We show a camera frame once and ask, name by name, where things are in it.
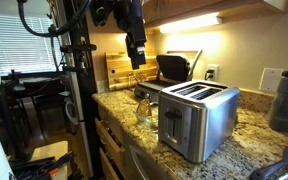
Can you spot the white wall outlet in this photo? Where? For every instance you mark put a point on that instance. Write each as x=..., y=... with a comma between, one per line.
x=215, y=68

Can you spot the clear glass bowl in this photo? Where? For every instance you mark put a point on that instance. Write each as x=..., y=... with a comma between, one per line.
x=144, y=121

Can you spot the dark dining table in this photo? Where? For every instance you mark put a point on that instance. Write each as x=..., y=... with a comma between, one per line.
x=34, y=83

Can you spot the dark grey water bottle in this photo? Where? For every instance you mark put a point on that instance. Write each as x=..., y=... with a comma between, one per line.
x=285, y=100

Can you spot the wooden wall cabinet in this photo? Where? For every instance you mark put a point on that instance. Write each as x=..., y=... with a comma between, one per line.
x=190, y=6

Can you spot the wooden cutting board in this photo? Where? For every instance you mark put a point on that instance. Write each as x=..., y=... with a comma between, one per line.
x=117, y=71

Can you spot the brown bread slice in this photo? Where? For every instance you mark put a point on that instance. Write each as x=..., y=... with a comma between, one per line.
x=144, y=108

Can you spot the stainless steel two-slot toaster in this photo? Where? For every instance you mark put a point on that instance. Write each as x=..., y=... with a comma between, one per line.
x=197, y=123

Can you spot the black clamp bracket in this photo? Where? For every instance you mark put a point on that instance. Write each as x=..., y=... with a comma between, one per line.
x=79, y=47
x=75, y=70

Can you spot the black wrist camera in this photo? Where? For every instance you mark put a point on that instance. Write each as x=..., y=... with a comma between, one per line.
x=100, y=13

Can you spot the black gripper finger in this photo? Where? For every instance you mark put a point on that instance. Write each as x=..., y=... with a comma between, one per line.
x=131, y=53
x=141, y=55

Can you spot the white blank wall plate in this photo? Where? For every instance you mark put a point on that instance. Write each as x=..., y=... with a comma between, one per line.
x=270, y=80

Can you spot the black vertical stand pole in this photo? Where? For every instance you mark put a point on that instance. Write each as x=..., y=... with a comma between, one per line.
x=85, y=100

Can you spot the under-cabinet strip light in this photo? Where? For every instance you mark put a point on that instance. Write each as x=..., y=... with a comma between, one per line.
x=190, y=22

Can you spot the glass bowl rim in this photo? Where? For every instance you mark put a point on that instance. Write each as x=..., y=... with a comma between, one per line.
x=138, y=163

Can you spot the dark wooden chair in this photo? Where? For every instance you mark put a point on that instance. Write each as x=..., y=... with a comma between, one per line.
x=50, y=101

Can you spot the black contact grill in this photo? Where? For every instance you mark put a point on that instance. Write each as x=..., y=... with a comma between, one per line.
x=170, y=68

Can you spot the white window blinds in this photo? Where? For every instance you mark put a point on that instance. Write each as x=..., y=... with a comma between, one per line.
x=17, y=43

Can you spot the black tripod stand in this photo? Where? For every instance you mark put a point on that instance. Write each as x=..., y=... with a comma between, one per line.
x=12, y=126

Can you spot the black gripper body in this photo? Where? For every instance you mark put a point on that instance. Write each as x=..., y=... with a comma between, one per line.
x=132, y=18

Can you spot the wooden cabinet drawer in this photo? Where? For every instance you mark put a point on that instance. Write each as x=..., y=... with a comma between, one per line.
x=108, y=168
x=112, y=125
x=112, y=146

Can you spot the black tools pile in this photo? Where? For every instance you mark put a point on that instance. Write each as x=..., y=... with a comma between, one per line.
x=34, y=168

